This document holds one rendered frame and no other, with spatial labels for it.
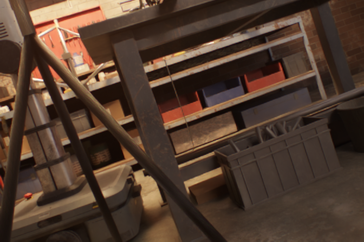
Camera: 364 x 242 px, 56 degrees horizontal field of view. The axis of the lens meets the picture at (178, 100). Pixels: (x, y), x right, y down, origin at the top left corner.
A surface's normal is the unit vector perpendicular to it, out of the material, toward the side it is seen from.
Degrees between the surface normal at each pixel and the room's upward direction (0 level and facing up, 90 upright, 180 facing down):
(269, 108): 90
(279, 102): 90
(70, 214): 90
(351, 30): 90
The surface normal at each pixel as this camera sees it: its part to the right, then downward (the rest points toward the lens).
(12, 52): 0.04, 0.03
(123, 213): 0.56, -0.15
